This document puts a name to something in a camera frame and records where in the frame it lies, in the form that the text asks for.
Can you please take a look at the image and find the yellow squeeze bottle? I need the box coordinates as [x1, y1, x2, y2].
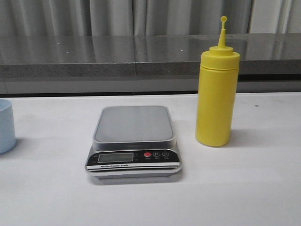
[196, 16, 240, 147]

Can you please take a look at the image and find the light blue plastic cup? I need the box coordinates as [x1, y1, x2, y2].
[0, 99, 16, 154]

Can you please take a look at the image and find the silver electronic kitchen scale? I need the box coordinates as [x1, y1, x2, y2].
[85, 105, 182, 179]

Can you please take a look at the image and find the grey stone counter ledge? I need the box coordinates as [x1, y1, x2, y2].
[0, 32, 301, 95]

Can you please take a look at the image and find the grey curtain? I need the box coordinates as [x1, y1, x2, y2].
[0, 0, 301, 36]

